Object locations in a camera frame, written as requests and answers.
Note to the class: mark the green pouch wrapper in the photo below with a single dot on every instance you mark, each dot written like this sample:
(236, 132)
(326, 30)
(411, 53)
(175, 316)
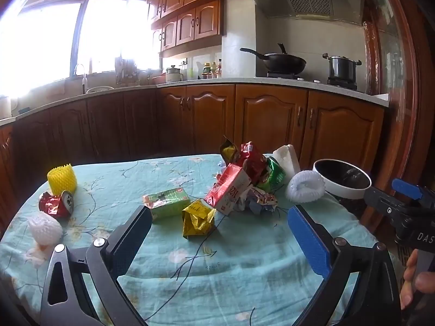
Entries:
(272, 176)

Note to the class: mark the white red wrapper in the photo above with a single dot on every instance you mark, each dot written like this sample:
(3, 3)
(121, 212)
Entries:
(258, 202)

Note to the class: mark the small white foam fruit net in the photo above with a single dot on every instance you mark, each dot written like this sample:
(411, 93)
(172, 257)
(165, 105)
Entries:
(45, 229)

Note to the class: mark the wooden upper cabinets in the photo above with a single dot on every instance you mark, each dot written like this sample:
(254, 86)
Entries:
(190, 23)

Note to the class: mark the seasoning bottle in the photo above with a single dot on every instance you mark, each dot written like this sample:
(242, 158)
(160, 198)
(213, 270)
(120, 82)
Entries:
(213, 69)
(206, 70)
(219, 68)

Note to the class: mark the grey kitchen countertop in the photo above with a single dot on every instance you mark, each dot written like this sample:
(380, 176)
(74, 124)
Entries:
(210, 82)

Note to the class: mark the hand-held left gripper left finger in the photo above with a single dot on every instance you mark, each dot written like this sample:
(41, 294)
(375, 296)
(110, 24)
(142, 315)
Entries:
(132, 239)

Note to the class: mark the white foam block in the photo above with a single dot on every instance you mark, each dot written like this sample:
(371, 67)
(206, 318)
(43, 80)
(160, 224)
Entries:
(288, 158)

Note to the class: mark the person's right hand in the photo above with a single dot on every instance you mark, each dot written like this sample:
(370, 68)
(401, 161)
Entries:
(419, 280)

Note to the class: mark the utensil rack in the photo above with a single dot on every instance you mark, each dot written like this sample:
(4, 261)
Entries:
(126, 73)

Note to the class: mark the wooden door frame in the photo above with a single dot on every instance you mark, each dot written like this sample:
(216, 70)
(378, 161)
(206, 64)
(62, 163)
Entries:
(404, 74)

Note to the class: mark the large white foam fruit net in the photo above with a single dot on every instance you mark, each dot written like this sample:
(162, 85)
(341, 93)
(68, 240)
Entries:
(306, 195)

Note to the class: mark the chrome sink faucet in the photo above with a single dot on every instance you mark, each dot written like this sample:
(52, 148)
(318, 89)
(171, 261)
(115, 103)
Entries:
(83, 79)

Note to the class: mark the yellow foam fruit net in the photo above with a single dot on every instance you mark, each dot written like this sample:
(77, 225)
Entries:
(62, 180)

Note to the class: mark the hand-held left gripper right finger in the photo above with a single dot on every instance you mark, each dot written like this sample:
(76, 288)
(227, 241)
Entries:
(309, 241)

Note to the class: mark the crushed red drink can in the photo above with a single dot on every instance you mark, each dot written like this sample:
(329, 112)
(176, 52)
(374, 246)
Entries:
(54, 205)

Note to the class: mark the wooden cabinets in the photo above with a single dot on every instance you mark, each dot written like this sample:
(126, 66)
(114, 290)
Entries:
(190, 23)
(210, 119)

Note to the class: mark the black wok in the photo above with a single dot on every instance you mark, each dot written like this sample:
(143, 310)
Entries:
(283, 62)

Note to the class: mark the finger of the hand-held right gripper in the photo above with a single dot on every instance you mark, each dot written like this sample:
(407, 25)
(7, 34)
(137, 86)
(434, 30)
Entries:
(384, 202)
(406, 187)

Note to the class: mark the red snack packet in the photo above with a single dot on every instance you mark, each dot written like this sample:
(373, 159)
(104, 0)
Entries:
(253, 159)

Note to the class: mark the yellow foil wrapper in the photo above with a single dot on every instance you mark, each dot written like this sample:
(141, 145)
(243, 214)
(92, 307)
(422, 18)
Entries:
(197, 219)

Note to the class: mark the white rice cooker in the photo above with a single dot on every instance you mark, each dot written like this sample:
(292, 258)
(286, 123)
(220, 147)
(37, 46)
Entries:
(173, 74)

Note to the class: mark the kitchen window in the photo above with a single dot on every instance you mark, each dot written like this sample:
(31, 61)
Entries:
(51, 47)

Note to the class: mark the olive yellow foil pouch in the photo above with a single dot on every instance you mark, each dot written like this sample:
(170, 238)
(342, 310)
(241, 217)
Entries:
(228, 151)

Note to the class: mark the white rimmed trash bin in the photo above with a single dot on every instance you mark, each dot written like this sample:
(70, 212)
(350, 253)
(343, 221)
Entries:
(341, 190)

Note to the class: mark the green drink carton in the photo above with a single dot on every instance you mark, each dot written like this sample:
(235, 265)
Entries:
(166, 204)

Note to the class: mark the steel cooking pot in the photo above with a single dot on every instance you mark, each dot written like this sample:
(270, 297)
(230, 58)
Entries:
(341, 68)

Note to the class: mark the red and white carton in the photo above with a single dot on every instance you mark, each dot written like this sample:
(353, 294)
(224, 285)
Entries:
(229, 188)

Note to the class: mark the black gas stove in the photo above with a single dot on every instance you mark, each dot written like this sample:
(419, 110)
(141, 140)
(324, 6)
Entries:
(340, 83)

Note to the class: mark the wooden lower cabinets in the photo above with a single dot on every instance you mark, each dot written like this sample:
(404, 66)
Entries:
(210, 119)

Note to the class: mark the teal floral tablecloth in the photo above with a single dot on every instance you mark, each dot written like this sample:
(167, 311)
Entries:
(221, 271)

